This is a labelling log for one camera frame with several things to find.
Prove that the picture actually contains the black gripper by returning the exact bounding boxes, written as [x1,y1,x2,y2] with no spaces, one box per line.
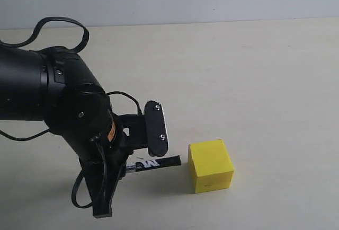
[78,113,148,211]

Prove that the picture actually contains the black and white marker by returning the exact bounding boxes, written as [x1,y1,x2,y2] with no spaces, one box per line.
[126,155,181,173]

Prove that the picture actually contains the yellow foam cube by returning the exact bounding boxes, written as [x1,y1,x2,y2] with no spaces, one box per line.
[188,139,234,193]

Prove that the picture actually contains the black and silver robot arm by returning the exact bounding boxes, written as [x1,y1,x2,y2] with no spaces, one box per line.
[1,45,151,218]

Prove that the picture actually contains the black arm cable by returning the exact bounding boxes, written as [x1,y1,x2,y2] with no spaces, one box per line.
[0,16,144,209]

